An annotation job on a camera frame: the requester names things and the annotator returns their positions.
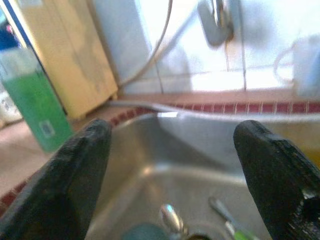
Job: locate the dark teal cup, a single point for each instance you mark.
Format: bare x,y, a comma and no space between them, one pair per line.
145,233

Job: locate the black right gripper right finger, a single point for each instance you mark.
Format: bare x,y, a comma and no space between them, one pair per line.
282,180

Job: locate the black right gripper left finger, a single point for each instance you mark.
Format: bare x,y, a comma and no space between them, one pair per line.
57,195

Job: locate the stainless steel sink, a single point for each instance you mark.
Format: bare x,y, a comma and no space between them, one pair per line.
175,175

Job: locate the steel spoon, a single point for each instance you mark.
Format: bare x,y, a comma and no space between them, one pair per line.
171,217

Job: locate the green dish soap bottle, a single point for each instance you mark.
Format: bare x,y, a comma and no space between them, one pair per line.
35,105

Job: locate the white green dish brush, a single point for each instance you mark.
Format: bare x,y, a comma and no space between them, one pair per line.
222,210

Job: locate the grey steel pipe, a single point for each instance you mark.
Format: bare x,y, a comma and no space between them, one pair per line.
212,27

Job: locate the clear brush holder cup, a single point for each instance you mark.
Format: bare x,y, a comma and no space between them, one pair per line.
307,67

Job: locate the wooden cutting board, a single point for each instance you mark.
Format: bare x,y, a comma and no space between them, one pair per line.
70,55

